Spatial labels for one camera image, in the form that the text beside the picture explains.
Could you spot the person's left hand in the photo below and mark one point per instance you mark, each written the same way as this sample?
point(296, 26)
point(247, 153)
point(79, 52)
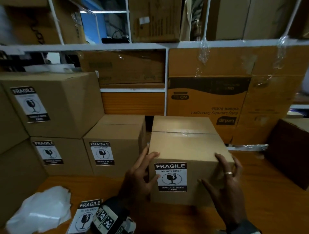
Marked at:
point(135, 183)

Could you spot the person's right hand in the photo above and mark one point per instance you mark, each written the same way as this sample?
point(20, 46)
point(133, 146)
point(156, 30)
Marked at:
point(229, 200)

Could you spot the stack of fragile stickers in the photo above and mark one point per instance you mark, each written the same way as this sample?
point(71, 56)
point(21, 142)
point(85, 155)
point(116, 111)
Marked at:
point(84, 217)

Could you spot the small taped cardboard box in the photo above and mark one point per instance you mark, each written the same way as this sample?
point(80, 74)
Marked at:
point(74, 159)
point(72, 103)

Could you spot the medium taped cardboard box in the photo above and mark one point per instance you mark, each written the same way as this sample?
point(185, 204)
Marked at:
point(289, 154)
point(19, 183)

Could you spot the white backing paper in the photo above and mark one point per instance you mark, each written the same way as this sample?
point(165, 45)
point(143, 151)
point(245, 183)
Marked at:
point(41, 212)

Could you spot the large cardboard box dark band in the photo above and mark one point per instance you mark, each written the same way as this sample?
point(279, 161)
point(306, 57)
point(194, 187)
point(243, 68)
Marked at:
point(205, 106)

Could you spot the large cardboard box white sticker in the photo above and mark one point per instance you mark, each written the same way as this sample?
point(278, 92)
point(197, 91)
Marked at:
point(125, 67)

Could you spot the plastic wrapped cardboard box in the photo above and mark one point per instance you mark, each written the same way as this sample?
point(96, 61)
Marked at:
point(229, 61)

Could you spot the brown cardboard box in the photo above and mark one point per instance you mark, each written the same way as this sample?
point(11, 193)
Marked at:
point(157, 21)
point(21, 24)
point(246, 19)

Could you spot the right wrist tracker band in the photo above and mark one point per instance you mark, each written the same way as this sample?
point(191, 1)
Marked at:
point(243, 229)

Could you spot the wrist tracker band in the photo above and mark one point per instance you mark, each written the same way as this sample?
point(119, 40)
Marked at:
point(243, 229)
point(108, 217)

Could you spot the left wrist tracker band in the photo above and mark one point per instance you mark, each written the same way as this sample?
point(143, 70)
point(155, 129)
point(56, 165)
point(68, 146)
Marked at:
point(108, 217)

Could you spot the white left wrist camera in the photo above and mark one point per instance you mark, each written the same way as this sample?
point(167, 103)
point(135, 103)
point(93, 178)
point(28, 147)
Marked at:
point(128, 226)

